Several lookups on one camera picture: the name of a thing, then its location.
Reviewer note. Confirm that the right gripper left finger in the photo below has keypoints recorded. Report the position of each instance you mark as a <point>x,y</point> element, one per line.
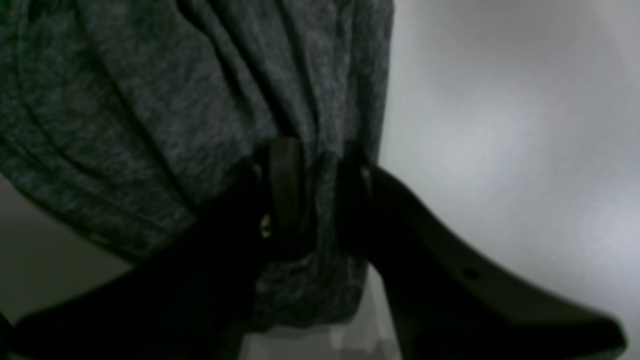
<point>178,303</point>

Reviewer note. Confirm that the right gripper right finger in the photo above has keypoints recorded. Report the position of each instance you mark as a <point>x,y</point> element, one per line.
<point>446,300</point>

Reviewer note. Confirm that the dark grey t-shirt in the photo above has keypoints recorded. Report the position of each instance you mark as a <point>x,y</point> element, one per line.
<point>121,117</point>

